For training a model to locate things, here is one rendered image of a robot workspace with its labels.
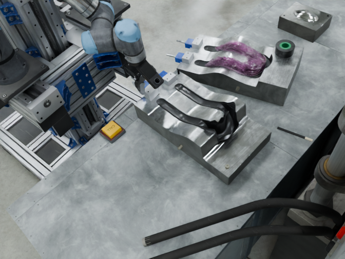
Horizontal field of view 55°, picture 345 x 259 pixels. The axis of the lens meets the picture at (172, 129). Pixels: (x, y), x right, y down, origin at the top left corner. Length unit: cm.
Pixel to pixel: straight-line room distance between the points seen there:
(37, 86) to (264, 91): 95
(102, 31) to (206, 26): 214
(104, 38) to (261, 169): 73
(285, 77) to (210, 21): 192
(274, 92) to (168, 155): 51
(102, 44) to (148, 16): 232
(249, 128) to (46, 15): 98
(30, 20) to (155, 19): 197
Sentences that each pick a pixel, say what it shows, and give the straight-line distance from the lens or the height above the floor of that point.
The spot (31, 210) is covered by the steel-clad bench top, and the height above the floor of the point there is 80.
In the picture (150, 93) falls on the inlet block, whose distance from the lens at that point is 136.
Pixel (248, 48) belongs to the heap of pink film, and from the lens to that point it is 158.
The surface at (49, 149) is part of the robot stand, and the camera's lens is 231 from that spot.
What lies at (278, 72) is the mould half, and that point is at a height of 91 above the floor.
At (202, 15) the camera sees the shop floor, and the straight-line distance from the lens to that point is 335.
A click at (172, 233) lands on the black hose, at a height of 85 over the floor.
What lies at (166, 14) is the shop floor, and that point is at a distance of 342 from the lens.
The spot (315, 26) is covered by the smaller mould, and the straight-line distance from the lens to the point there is 179.
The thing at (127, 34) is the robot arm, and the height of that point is 128.
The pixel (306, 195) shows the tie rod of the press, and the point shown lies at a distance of 125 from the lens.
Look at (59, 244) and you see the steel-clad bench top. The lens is 129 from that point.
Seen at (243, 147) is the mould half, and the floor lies 86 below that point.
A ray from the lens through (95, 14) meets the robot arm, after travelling 123.
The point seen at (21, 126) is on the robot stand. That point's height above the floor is 21.
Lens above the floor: 192
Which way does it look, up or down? 53 degrees down
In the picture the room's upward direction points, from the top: 11 degrees counter-clockwise
